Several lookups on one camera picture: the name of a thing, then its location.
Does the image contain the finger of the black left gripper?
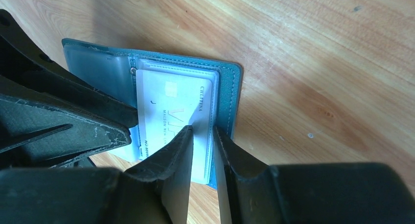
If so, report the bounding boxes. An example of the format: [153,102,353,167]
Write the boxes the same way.
[0,9,138,128]
[0,94,131,168]

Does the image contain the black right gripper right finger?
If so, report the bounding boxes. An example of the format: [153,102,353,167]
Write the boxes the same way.
[213,128,415,224]

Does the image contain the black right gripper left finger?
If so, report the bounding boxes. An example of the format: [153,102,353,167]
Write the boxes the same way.
[0,126,193,224]

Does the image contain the white card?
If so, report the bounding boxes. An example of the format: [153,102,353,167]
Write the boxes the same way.
[136,70,216,184]

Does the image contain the blue leather card holder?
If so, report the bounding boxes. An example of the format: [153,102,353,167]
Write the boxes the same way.
[62,38,243,188]

